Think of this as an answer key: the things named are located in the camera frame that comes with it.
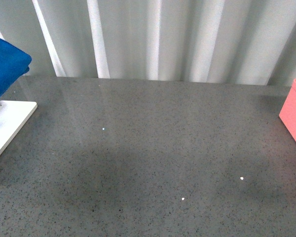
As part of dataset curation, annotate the blue microfiber cloth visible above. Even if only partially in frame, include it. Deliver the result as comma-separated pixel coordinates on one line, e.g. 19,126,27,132
0,39,32,97

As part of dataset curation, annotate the white pleated curtain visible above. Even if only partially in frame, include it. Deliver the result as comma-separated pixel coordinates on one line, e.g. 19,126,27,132
0,0,296,85

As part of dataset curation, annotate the white rack base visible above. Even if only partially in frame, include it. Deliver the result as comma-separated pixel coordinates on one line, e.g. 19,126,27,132
0,100,37,155

